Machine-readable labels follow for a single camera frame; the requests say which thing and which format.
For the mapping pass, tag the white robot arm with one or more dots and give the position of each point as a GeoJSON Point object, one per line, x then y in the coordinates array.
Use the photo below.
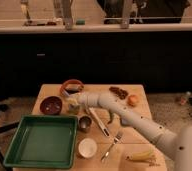
{"type": "Point", "coordinates": [178, 147]}

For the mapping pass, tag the orange round fruit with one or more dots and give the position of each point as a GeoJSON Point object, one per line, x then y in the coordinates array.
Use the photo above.
{"type": "Point", "coordinates": [132, 100]}

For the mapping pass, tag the yellow banana toy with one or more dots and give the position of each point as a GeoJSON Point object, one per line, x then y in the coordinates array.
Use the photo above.
{"type": "Point", "coordinates": [146, 156]}

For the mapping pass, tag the dark red bowl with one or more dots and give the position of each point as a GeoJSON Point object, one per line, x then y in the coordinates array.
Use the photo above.
{"type": "Point", "coordinates": [51, 105]}

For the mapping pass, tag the brown dried food piece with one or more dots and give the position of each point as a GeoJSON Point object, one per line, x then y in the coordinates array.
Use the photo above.
{"type": "Point", "coordinates": [122, 94]}

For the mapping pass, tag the small metal cup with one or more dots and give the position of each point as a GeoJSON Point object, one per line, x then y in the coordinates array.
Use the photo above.
{"type": "Point", "coordinates": [85, 124]}

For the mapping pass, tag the orange plate with food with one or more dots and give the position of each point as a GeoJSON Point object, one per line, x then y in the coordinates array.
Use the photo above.
{"type": "Point", "coordinates": [72, 86]}

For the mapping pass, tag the green chili pepper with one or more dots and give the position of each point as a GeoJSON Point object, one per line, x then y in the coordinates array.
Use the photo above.
{"type": "Point", "coordinates": [111, 115]}

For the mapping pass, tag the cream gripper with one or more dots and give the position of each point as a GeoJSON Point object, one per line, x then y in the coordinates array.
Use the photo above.
{"type": "Point", "coordinates": [74, 99]}

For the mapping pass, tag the green square tray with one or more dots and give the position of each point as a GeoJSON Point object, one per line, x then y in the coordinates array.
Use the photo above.
{"type": "Point", "coordinates": [43, 142]}

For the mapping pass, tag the dark counter cabinet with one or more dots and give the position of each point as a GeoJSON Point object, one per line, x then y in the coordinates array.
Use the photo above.
{"type": "Point", "coordinates": [160, 61]}

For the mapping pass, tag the silver fork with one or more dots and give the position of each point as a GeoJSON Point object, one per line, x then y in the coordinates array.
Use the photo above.
{"type": "Point", "coordinates": [116, 139]}

